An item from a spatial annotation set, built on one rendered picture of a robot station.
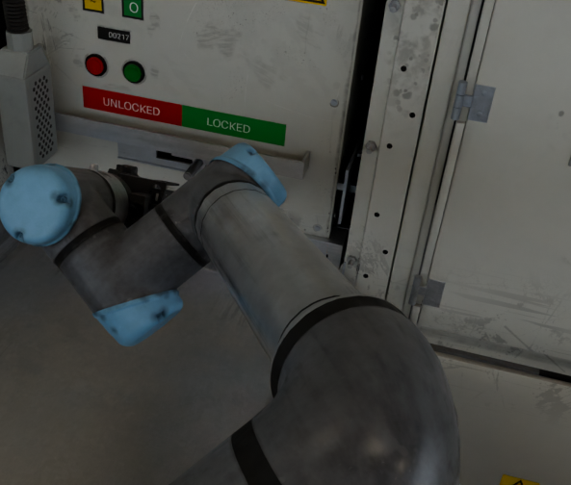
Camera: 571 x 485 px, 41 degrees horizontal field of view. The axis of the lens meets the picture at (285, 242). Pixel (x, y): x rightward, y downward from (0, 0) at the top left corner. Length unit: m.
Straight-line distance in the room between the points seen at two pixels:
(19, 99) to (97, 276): 0.47
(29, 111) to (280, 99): 0.35
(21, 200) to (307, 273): 0.32
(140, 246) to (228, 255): 0.15
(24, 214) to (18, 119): 0.44
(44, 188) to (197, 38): 0.45
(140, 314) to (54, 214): 0.12
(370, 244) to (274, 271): 0.62
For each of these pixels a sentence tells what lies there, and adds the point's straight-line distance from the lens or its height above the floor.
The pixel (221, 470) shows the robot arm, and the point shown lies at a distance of 0.38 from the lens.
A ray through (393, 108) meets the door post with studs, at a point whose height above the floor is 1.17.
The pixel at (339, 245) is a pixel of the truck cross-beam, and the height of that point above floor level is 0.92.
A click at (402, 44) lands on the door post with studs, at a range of 0.99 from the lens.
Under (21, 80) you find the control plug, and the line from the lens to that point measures 1.12.
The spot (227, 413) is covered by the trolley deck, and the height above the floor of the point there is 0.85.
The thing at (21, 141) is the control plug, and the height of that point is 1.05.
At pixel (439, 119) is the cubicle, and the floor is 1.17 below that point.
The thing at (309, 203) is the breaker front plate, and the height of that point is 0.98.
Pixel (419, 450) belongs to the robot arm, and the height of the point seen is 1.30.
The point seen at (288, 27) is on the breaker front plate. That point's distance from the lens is 1.06.
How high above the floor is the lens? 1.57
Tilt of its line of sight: 34 degrees down
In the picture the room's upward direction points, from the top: 6 degrees clockwise
